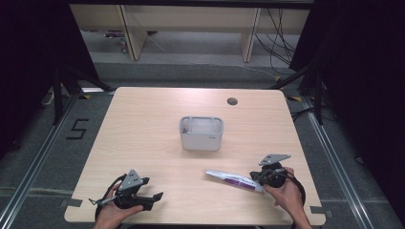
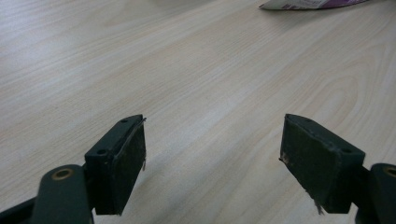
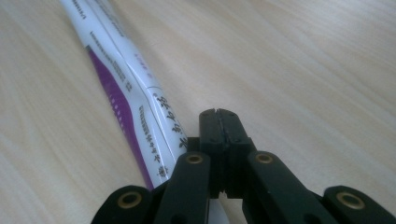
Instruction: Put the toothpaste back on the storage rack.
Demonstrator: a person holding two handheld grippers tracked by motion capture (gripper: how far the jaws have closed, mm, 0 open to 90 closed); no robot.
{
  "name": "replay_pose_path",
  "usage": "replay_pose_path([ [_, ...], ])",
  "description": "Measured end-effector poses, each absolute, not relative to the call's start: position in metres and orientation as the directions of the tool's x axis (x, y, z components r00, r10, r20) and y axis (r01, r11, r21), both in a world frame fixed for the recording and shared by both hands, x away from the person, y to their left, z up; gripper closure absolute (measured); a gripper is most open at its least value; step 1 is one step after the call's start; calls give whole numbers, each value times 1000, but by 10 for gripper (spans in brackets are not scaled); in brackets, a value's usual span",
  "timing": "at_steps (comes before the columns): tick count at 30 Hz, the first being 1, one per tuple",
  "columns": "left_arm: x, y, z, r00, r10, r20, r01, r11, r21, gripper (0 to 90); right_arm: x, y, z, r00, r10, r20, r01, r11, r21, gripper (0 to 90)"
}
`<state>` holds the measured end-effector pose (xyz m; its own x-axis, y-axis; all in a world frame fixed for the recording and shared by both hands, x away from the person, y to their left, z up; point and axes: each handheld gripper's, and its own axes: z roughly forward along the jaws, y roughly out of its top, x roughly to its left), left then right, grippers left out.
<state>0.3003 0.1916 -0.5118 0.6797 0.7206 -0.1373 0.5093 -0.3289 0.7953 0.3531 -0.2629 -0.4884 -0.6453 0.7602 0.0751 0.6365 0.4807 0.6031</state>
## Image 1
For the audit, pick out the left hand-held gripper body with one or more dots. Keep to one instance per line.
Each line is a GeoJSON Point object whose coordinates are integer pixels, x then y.
{"type": "Point", "coordinates": [129, 191]}

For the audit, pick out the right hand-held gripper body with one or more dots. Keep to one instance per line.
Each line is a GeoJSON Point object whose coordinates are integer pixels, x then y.
{"type": "Point", "coordinates": [272, 175]}

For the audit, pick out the white and purple toothpaste tube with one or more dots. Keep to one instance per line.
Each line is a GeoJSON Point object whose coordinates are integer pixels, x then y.
{"type": "Point", "coordinates": [234, 181]}

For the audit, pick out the white toothbrush holder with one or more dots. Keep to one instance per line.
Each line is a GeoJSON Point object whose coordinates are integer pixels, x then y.
{"type": "Point", "coordinates": [200, 140]}

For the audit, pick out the person's right hand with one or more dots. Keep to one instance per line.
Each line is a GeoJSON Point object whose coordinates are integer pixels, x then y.
{"type": "Point", "coordinates": [288, 195]}

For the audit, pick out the person's left hand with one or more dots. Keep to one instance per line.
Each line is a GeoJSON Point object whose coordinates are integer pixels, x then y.
{"type": "Point", "coordinates": [113, 214]}

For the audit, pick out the small brown round object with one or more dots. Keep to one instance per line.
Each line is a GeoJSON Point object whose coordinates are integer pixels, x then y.
{"type": "Point", "coordinates": [232, 101]}

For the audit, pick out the black metal stand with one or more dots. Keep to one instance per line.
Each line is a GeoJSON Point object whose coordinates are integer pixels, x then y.
{"type": "Point", "coordinates": [68, 86]}
{"type": "Point", "coordinates": [313, 82]}

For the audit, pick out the black curtain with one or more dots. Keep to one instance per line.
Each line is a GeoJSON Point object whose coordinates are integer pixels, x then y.
{"type": "Point", "coordinates": [31, 63]}
{"type": "Point", "coordinates": [363, 95]}

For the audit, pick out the light wooden shelf unit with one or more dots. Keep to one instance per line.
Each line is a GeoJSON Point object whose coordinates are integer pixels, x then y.
{"type": "Point", "coordinates": [191, 22]}

